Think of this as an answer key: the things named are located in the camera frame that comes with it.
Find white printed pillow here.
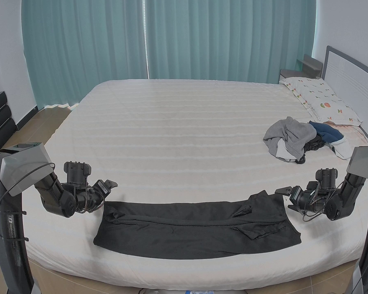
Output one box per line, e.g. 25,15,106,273
282,76,363,126

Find blue-green curtain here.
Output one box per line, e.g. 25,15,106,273
145,0,318,83
21,0,149,109

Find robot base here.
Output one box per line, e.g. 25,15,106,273
141,287,224,294

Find black T-shirt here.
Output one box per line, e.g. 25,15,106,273
93,189,302,260

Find black cable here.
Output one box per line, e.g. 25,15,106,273
0,163,56,214
303,212,324,223

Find bed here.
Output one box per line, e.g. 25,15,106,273
20,45,368,290

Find black chest of drawers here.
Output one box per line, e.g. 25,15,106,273
0,92,19,145

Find pile of clothes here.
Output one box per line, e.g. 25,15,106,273
263,116,353,165

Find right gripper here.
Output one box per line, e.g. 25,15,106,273
274,186,314,216

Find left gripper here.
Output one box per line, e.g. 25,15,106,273
90,179,118,202

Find grey bedside table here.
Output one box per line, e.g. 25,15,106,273
280,54,323,79

